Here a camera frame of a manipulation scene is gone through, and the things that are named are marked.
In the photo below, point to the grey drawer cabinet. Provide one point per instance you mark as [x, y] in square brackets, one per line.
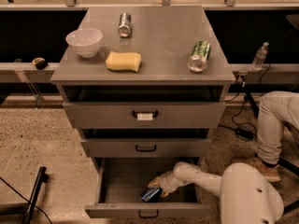
[164, 37]

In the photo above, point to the black stand leg left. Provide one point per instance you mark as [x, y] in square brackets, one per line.
[41, 178]

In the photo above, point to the person leg beige trousers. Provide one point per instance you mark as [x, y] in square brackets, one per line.
[276, 108]

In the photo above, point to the grey bottom drawer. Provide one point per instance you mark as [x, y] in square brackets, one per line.
[122, 180]

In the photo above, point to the white label on handle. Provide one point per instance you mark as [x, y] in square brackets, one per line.
[144, 116]

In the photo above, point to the black yellow tape measure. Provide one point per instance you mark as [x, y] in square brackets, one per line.
[39, 63]

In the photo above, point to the grey top drawer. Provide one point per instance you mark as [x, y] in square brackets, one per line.
[122, 115]

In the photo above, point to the green can lying down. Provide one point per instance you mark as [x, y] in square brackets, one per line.
[200, 55]

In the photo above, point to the clear plastic water bottle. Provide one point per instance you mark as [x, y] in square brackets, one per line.
[260, 56]

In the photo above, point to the yellow sponge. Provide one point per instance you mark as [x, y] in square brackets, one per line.
[120, 61]

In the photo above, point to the grey drawer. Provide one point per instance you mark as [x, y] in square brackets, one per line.
[122, 180]
[145, 148]
[122, 115]

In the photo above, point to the grey middle drawer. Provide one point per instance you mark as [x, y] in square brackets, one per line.
[145, 148]

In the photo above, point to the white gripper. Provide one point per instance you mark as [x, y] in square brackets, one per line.
[165, 182]

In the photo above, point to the black power adapter with cable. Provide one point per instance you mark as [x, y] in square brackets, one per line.
[246, 131]

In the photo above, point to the blue pepsi can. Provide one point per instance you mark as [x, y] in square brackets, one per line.
[150, 195]

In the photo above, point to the white bowl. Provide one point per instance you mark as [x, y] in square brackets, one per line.
[86, 42]

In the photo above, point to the silver can lying down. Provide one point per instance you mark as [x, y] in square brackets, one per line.
[124, 27]

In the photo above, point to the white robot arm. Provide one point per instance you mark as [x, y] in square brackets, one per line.
[246, 197]

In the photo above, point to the tan sneaker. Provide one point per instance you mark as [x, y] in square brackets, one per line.
[271, 174]

